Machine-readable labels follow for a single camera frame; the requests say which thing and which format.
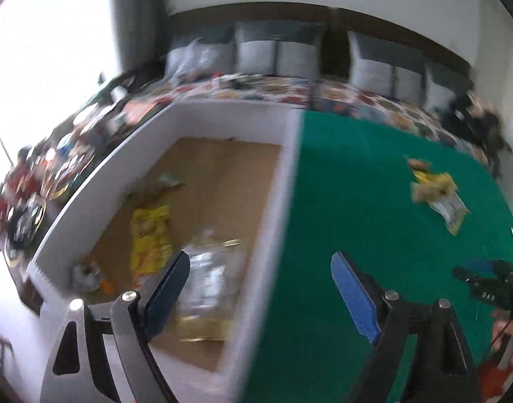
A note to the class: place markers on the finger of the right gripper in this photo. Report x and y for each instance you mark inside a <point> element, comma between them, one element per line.
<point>481,288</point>
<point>481,265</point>

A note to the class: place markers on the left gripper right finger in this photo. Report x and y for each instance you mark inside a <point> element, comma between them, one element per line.
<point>442,368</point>

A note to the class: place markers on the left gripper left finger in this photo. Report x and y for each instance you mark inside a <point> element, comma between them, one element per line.
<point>78,369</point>

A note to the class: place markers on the silver yellow snack pouch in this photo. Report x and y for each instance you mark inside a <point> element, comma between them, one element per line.
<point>453,211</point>

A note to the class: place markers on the white yellow snack pack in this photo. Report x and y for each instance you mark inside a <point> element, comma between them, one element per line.
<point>428,187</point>

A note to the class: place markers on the green velvet blanket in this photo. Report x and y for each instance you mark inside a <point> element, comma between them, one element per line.
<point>352,194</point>

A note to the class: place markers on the clear yellow pouch in box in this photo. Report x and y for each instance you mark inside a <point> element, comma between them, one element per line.
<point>208,300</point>

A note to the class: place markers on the yellow snack bag in box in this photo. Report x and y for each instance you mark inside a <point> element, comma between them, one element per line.
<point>151,244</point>

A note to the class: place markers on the clear wrapped brown bun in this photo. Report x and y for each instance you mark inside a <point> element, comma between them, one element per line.
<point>418,165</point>

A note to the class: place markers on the black bag pile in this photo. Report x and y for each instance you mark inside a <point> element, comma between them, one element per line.
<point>471,118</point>

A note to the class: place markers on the floral bed sheet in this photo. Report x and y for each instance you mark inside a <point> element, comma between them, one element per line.
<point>110,166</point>

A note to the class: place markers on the grey pillow far right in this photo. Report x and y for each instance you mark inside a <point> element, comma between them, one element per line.
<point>443,85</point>

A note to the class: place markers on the grey pillow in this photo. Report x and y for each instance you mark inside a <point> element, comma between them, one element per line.
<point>443,85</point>
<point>198,59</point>
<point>386,68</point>
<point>278,48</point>

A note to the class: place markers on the white storage box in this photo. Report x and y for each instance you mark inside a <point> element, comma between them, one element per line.
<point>235,189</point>

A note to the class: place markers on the grey pillow centre right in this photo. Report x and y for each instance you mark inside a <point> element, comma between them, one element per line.
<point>386,68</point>

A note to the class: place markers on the grey pillow far left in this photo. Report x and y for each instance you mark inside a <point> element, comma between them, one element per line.
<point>198,59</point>

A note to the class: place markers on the grey pillow centre left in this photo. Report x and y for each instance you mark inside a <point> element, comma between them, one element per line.
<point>278,48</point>

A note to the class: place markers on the grey curtain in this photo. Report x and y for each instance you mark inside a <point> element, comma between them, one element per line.
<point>140,30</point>

